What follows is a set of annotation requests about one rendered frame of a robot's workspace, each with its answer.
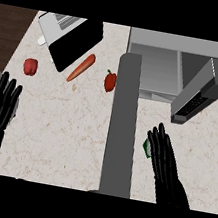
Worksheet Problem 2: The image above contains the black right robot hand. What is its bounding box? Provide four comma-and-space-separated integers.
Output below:
135, 120, 205, 211

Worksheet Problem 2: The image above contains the green and white milk carton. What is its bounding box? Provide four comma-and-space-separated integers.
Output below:
140, 138, 155, 160

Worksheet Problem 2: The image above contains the grey microwave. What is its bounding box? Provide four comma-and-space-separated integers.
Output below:
115, 27, 218, 131

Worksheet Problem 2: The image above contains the red bell pepper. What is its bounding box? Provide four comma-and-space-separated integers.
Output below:
102, 68, 120, 95
22, 57, 39, 78

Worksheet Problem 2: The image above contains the orange carrot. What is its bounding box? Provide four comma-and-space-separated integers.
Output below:
65, 50, 97, 86

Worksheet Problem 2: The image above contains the white and black toaster oven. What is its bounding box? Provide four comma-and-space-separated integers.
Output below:
29, 10, 107, 80

